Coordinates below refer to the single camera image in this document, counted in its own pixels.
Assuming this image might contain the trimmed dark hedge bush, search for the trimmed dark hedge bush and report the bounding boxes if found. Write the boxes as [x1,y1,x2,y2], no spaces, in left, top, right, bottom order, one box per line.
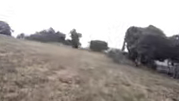
[88,39,111,54]

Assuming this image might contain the dry mown grass field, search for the dry mown grass field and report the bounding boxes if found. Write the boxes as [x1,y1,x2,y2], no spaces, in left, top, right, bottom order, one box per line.
[0,32,179,101]

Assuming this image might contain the distant row of trees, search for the distant row of trees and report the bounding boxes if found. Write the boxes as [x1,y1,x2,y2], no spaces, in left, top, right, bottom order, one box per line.
[0,18,84,50]

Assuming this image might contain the dark trees beside field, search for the dark trees beside field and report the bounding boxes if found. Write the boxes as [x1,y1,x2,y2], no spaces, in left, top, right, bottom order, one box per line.
[104,0,179,74]

